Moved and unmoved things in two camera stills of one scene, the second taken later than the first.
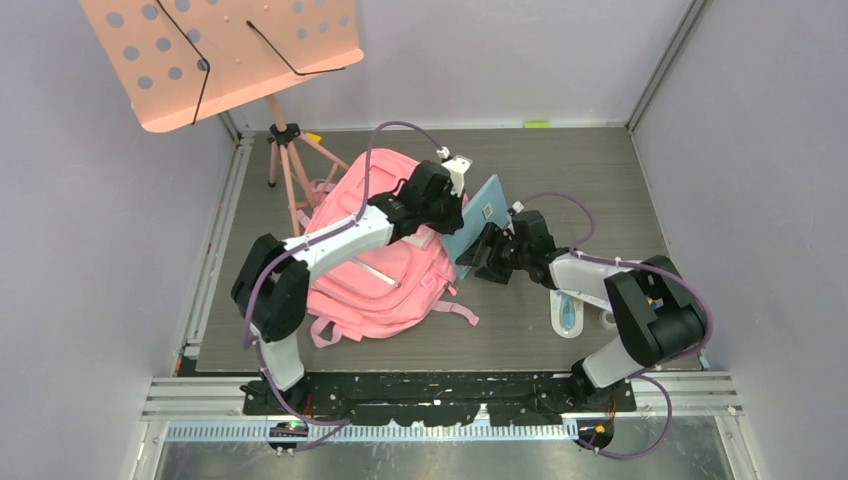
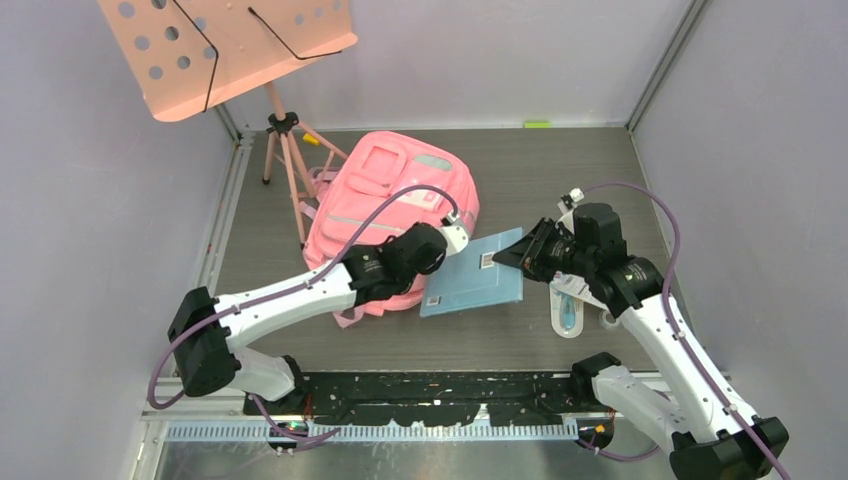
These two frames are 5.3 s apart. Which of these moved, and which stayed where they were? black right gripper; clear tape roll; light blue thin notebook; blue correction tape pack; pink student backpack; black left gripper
Moved: light blue thin notebook; pink student backpack; black right gripper; black left gripper
Stayed: blue correction tape pack; clear tape roll
